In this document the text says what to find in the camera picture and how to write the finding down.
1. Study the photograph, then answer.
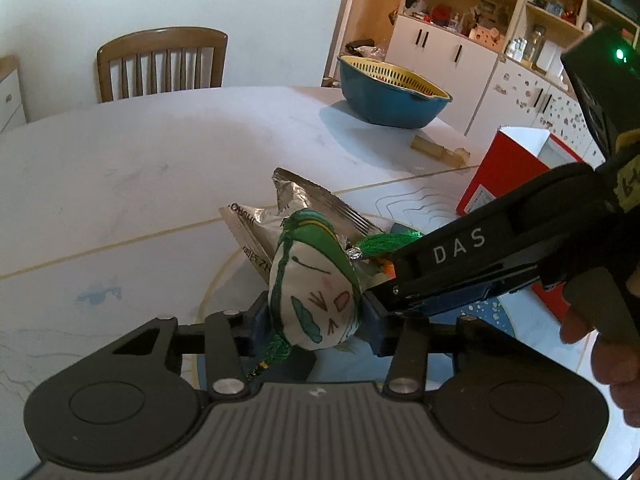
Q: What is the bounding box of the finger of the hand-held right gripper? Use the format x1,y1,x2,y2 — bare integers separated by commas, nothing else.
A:
362,260,543,322

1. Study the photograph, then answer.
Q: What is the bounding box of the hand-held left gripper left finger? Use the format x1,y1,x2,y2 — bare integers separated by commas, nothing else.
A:
112,292,273,401

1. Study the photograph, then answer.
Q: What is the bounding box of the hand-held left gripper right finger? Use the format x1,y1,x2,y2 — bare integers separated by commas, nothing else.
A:
361,291,535,398

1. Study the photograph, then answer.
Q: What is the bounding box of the red and white cardboard box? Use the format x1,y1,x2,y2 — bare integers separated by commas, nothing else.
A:
456,126,608,333

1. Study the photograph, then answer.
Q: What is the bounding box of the white cloth doll green hair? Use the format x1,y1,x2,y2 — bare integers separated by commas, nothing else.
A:
252,208,426,378

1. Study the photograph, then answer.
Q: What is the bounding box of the person's right hand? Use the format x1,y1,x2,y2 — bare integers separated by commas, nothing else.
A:
560,305,640,428

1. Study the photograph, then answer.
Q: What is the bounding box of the silver packet with lettering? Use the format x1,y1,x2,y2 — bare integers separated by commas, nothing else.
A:
218,202,288,285

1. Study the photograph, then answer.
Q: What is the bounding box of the tan wooden piece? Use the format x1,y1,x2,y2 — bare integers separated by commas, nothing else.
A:
411,135,472,167

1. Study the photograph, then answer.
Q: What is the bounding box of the crumpled silver foil packet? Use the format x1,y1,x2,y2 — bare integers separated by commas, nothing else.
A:
271,167,386,248

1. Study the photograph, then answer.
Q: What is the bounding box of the blue and yellow strainer basket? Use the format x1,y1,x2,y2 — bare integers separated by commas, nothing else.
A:
336,54,454,129

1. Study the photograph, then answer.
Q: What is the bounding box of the glass jar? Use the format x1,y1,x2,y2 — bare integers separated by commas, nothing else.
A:
524,24,547,63

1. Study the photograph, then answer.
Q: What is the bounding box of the plain white cabinet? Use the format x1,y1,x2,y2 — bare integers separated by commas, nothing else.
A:
386,12,501,137

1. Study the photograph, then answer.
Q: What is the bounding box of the wooden shelf unit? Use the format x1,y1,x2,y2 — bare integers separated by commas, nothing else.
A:
345,0,640,91

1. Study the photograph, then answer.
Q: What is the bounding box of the pile of bags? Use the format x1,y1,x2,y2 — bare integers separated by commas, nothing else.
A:
345,39,389,60

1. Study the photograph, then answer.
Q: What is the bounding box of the wooden chair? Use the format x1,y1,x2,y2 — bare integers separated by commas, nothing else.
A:
96,27,229,104

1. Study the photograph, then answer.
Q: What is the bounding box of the white drawer cabinet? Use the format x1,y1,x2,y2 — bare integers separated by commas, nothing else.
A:
0,55,27,134

